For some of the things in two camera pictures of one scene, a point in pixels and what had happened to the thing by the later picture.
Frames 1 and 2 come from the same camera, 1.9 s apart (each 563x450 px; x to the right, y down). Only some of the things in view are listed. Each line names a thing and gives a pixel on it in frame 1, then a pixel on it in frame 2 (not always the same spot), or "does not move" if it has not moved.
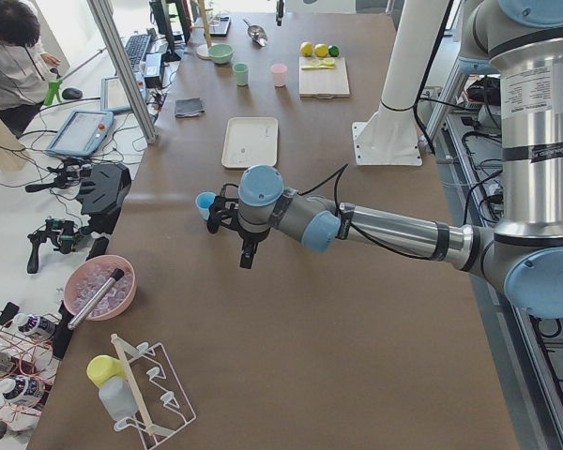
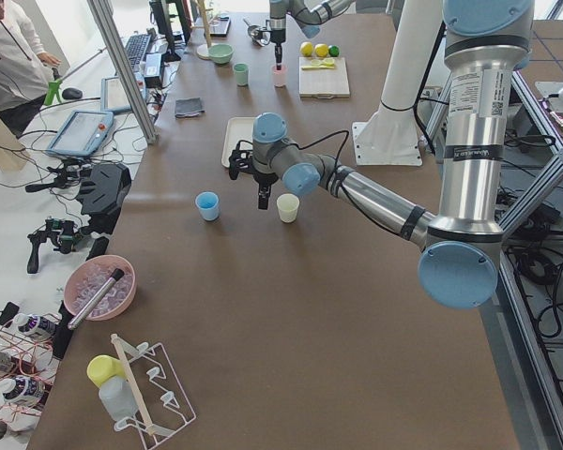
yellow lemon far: x=307 y=49 does not move
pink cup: x=280 y=74 does not move
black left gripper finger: x=252 y=251 -> x=267 y=192
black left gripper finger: x=245 y=258 -> x=262 y=201
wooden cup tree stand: x=203 y=51 does not move
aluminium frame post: x=103 y=11 does not move
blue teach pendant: x=82 y=133 does not move
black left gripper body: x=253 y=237 -> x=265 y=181
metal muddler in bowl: x=95 y=299 does not move
